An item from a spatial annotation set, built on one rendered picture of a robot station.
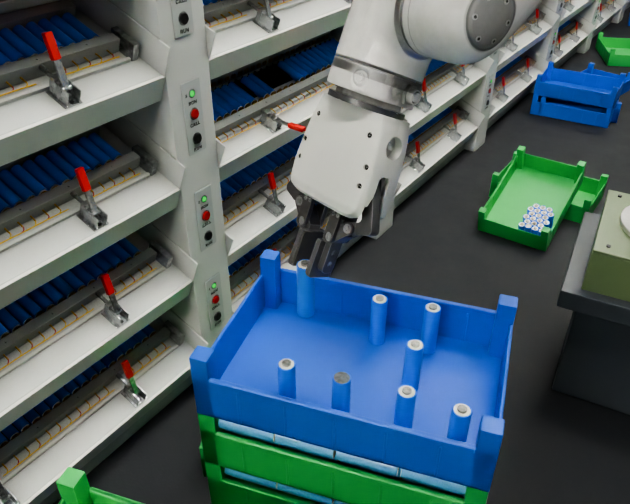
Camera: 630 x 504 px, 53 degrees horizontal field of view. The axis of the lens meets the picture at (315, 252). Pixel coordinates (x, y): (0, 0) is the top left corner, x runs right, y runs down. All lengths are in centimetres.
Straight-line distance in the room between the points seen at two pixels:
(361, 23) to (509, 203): 145
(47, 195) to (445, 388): 63
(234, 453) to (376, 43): 44
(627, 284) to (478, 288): 52
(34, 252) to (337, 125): 53
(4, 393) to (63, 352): 10
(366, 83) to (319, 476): 39
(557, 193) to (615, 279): 81
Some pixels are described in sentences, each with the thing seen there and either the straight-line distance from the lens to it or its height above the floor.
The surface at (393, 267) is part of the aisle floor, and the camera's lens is 171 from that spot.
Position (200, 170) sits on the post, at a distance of 111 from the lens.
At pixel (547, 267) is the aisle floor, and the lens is 180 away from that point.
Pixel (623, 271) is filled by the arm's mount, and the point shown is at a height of 34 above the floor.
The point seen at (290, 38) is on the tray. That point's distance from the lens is 125.
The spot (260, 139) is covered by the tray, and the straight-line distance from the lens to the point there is 124.
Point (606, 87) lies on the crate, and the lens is 290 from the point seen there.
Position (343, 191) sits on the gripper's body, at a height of 71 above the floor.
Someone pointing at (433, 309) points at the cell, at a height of 55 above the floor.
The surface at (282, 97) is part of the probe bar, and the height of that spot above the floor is 52.
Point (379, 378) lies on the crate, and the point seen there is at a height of 48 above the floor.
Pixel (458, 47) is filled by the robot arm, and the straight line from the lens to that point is 52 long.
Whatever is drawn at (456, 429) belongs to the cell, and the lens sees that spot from 62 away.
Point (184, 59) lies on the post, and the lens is 103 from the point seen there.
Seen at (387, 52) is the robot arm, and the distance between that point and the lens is 56.
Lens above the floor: 99
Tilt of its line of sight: 35 degrees down
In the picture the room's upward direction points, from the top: straight up
